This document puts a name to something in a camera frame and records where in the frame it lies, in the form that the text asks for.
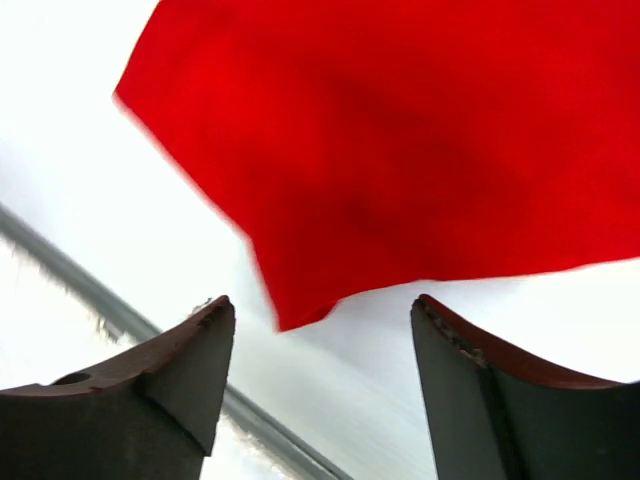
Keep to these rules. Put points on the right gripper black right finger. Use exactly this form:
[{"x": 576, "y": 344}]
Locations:
[{"x": 496, "y": 411}]

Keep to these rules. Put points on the red t shirt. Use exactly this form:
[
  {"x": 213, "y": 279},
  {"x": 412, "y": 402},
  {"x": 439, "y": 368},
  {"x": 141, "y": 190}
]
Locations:
[{"x": 366, "y": 144}]

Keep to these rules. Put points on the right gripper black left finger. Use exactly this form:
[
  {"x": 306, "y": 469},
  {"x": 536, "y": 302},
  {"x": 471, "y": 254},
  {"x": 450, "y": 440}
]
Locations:
[{"x": 150, "y": 412}]

